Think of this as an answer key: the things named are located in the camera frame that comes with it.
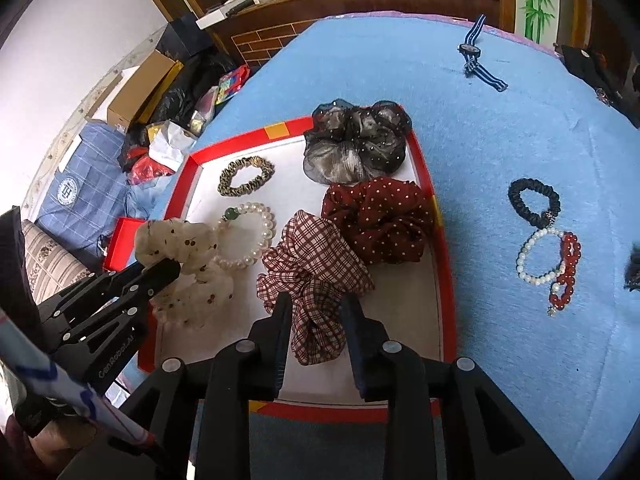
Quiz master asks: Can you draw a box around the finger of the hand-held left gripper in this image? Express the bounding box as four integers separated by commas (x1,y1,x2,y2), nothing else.
50,292,152,357
37,258,182,332

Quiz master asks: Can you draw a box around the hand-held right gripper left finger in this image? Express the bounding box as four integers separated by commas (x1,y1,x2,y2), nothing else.
57,291,294,480

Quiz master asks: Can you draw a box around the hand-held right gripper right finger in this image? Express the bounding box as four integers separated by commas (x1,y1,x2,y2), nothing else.
339,291,574,480

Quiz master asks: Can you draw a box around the white dotted scrunchie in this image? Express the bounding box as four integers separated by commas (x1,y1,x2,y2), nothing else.
134,217,236,331

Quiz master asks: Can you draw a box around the red tray with white lining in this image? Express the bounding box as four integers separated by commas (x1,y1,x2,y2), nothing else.
137,116,458,423

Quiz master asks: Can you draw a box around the red plaid scrunchie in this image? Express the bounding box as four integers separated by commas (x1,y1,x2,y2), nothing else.
256,209,375,366

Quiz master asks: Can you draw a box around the small red box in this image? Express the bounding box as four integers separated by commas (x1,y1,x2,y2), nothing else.
102,215,152,274

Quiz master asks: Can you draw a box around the white blue patterned rod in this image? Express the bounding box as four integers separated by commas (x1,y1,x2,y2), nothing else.
0,309,157,450

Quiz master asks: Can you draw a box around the patterned sofa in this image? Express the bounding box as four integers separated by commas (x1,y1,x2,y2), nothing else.
20,219,97,307

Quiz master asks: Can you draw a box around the blue plaid bag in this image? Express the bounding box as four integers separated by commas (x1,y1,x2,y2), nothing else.
37,122,152,257

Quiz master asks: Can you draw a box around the white plastic bag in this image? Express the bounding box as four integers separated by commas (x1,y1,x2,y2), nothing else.
147,119,199,171

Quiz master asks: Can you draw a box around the dark red polka-dot scrunchie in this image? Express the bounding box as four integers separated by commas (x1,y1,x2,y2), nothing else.
320,176,435,266

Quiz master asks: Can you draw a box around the cardboard box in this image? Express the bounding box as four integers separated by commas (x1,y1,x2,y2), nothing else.
107,51,179,126

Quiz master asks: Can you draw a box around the black plastic bag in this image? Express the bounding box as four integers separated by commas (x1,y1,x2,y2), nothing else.
149,54,237,127

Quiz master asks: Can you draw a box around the colourful printed box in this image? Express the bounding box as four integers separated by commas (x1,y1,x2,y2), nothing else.
214,64,251,106

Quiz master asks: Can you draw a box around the black sheer dotted scrunchie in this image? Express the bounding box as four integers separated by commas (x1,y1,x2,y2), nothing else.
302,99,412,185

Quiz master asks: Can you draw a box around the blue table cloth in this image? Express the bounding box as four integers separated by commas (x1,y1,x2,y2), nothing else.
115,10,640,480

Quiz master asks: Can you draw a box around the white flat box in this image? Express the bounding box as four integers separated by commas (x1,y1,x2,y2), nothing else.
195,7,234,30

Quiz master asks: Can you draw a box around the wooden counter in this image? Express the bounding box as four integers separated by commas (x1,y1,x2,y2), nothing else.
125,0,517,69

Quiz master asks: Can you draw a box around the leopard print hair tie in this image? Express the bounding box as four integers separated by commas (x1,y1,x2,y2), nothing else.
217,155,276,197

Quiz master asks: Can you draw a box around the pearl bracelet with green bead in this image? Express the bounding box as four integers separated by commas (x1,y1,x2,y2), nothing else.
212,202,278,270

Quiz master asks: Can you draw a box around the white pearl bracelet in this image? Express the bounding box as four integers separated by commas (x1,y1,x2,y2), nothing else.
516,226,569,286

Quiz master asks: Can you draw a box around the black hair tie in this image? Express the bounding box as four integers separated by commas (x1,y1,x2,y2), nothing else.
507,177,561,229

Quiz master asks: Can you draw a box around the red bead bracelet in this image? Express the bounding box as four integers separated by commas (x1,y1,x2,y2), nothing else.
546,231,581,317

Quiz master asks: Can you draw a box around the striped strap wristwatch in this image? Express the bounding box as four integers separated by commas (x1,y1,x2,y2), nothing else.
457,14,509,94

